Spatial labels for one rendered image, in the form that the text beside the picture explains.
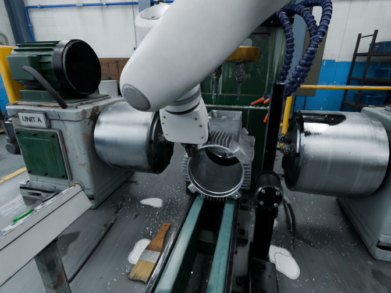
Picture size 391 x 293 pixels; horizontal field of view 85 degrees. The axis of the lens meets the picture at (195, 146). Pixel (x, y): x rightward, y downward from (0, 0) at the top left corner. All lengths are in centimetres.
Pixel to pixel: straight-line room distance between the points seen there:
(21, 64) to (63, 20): 636
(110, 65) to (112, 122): 559
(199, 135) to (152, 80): 22
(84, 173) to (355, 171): 79
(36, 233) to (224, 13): 38
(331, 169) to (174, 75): 48
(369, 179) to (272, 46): 53
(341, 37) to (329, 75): 81
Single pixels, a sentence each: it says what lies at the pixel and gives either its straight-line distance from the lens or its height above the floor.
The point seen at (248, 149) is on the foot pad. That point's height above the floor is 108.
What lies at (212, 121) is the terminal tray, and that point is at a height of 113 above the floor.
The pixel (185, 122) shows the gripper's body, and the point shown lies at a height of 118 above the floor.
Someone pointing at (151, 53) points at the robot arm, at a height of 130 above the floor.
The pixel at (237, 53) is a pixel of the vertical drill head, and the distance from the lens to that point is 63.
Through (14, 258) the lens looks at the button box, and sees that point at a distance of 40.
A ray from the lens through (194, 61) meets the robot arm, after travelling 26.
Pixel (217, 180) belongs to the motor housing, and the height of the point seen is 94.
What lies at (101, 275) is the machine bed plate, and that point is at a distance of 66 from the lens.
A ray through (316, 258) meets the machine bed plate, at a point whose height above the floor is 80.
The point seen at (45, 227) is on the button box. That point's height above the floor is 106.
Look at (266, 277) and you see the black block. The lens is 57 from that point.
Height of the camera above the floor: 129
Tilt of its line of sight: 21 degrees down
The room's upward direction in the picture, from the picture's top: straight up
